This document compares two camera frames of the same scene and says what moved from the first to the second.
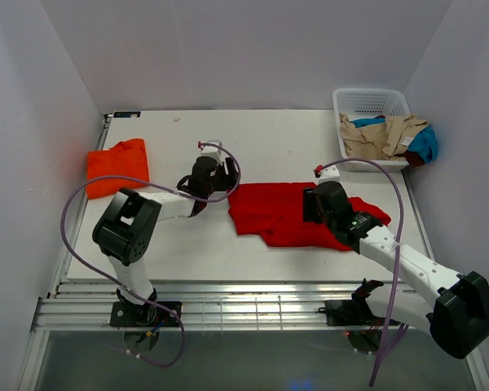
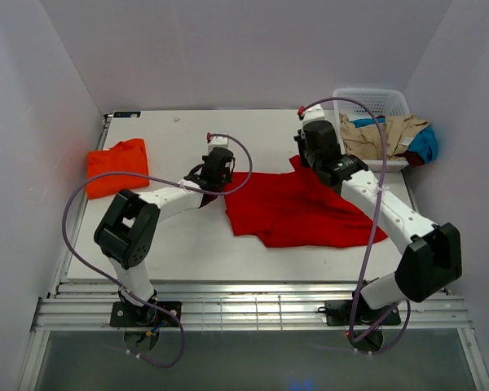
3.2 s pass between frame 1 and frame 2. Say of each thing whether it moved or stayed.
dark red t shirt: stayed
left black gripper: stayed
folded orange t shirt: stayed
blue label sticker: stayed
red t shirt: moved
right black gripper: moved
